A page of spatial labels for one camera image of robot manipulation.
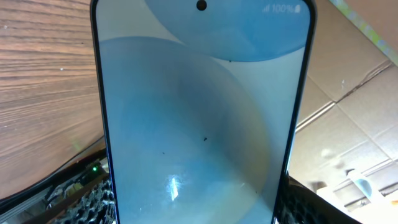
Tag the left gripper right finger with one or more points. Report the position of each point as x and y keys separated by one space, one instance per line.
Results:
x=297 y=204

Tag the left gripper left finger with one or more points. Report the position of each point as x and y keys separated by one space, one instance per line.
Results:
x=95 y=207

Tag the blue screen smartphone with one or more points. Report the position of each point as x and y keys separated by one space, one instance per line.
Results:
x=199 y=101

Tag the brown cardboard backboard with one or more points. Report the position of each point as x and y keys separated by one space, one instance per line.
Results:
x=346 y=137

